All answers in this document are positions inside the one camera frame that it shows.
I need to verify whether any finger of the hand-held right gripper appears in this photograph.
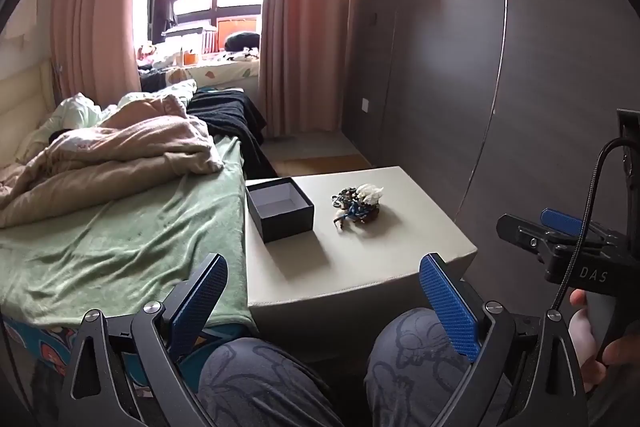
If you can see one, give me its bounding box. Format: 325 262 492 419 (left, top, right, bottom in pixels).
497 214 553 264
541 208 601 239

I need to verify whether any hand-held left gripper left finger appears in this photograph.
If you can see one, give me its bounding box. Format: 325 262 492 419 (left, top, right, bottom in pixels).
60 252 231 427

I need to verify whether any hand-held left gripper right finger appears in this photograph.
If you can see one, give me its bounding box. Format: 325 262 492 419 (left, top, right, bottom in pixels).
419 252 588 427

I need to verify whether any black jewelry box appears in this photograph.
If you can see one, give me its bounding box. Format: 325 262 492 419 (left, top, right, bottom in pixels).
245 178 315 244

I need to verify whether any pile of beaded jewelry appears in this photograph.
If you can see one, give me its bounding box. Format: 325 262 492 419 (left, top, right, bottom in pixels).
330 184 387 231

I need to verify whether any person's right hand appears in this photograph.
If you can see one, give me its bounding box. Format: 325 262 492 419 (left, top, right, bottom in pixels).
570 289 640 394

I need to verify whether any person's right leg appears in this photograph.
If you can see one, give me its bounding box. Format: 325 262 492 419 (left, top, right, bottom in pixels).
365 307 511 427

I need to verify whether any person's leg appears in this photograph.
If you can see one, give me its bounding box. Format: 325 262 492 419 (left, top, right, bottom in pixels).
197 337 346 427
365 307 511 427

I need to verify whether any green bed sheet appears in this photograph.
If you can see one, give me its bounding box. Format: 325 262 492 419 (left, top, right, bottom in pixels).
0 134 258 348

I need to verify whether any person's left leg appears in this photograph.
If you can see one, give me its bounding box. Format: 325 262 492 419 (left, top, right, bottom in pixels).
197 337 346 427

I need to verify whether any beige pink blanket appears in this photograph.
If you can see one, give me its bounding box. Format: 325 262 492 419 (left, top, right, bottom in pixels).
0 79 224 229

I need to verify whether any flattened cardboard sheet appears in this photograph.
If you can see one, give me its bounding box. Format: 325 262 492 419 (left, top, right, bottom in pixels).
274 155 373 180

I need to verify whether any black knitted cloth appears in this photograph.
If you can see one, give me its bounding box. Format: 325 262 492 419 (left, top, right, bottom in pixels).
187 88 276 180

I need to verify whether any mint green quilt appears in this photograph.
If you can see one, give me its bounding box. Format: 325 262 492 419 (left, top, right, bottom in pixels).
22 93 121 158

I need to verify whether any printed windowsill cushion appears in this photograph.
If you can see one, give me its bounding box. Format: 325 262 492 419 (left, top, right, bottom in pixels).
192 57 261 90

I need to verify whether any beige padded headboard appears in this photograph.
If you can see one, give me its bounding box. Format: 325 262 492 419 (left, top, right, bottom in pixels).
0 57 57 168

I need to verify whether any black bag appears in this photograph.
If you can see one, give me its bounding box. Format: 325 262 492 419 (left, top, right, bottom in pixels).
224 32 261 52

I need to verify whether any pink curtain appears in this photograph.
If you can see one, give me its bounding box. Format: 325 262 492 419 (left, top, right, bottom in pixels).
50 0 151 108
256 0 368 138

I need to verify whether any black braided cable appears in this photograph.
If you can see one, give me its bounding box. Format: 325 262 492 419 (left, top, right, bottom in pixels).
547 142 626 309

